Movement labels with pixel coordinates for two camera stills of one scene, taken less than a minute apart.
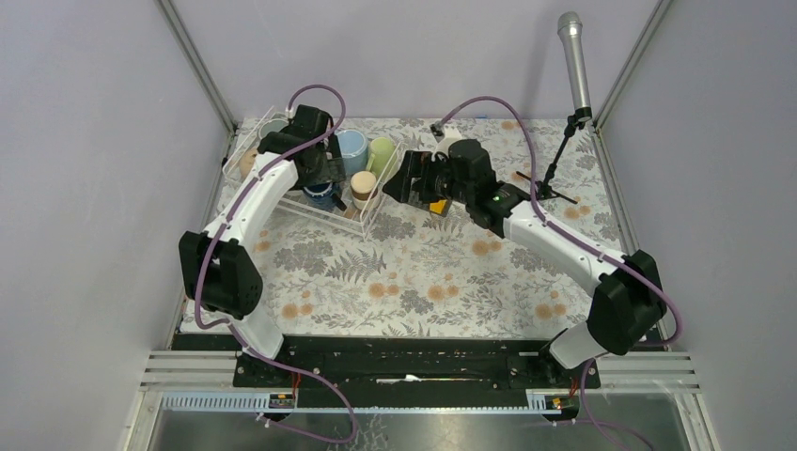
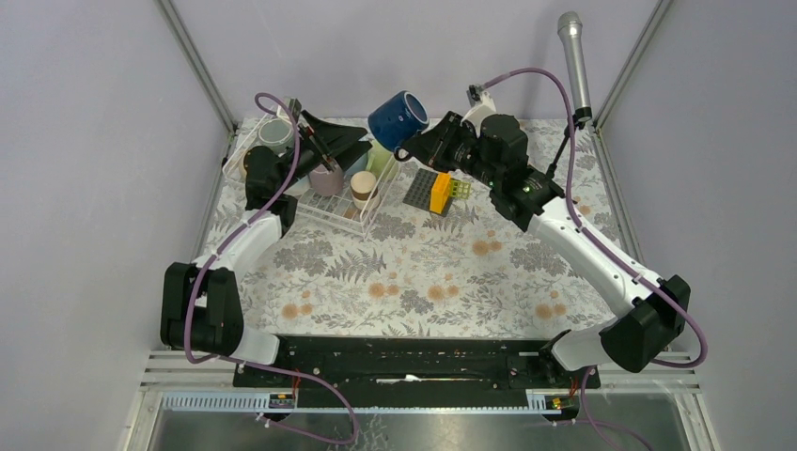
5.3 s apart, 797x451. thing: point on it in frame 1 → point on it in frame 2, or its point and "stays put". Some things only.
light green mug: [382, 159] stays put
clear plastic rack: [348, 202] stays put
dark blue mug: [320, 194] → [397, 118]
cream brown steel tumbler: [361, 187] stays put
